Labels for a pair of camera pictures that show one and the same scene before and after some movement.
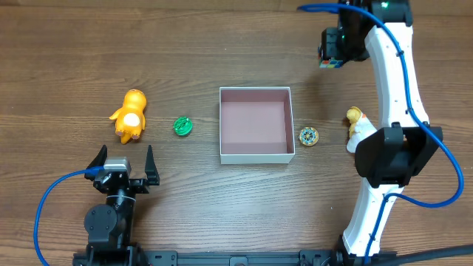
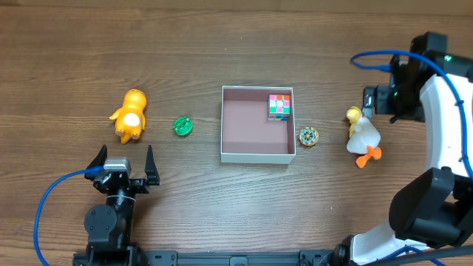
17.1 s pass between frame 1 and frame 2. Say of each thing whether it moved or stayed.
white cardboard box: stayed
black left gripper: stayed
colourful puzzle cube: moved
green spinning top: stayed
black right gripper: moved
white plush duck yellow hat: stayed
